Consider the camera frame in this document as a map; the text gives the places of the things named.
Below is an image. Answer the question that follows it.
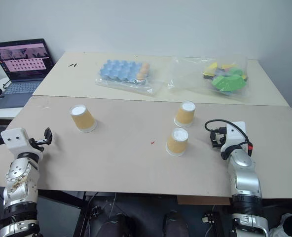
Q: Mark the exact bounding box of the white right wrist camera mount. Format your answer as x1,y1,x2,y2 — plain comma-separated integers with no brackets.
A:
220,121,248,153

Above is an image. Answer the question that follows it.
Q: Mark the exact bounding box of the brown cardboard strip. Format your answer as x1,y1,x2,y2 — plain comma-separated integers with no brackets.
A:
177,196,231,206

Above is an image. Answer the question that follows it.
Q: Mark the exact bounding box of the blue egg tray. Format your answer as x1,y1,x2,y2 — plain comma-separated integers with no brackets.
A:
99,59,147,84

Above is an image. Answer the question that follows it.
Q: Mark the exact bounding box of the brown paper cup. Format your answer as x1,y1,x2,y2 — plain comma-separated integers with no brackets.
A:
165,127,189,157
69,104,98,134
173,100,196,128

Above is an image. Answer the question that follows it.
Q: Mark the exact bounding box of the clear plastic bag with toys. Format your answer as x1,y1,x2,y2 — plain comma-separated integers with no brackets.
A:
166,56,251,101

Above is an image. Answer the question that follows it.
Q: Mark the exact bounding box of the open grey laptop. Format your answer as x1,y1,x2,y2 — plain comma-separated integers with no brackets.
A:
0,38,55,110

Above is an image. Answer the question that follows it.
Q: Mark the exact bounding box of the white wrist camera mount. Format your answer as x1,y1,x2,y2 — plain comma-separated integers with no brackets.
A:
220,121,248,153
0,127,44,161

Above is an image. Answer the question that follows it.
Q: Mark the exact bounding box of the green foam toy piece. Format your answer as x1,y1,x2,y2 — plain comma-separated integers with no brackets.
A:
211,69,247,93

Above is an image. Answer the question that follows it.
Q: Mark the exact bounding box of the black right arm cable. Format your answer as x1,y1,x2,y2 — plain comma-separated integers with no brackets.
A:
204,119,255,160

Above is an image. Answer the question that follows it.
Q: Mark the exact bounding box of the white crumpled plastic bag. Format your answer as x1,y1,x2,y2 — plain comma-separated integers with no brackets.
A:
269,213,292,237

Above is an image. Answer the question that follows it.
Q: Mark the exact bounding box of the yellow foam toy piece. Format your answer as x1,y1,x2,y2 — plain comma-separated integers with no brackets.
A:
203,62,219,77

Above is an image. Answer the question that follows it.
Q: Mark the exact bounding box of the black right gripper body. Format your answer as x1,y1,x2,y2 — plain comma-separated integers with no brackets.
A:
215,126,228,150

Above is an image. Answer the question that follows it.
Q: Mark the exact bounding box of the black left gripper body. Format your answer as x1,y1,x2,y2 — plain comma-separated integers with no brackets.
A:
28,138,48,152

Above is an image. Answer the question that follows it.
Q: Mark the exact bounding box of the clear plastic bag with tray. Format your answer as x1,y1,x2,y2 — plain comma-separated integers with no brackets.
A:
94,58,163,97

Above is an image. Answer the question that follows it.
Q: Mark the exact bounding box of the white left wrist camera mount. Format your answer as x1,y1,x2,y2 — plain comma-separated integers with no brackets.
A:
0,127,44,161

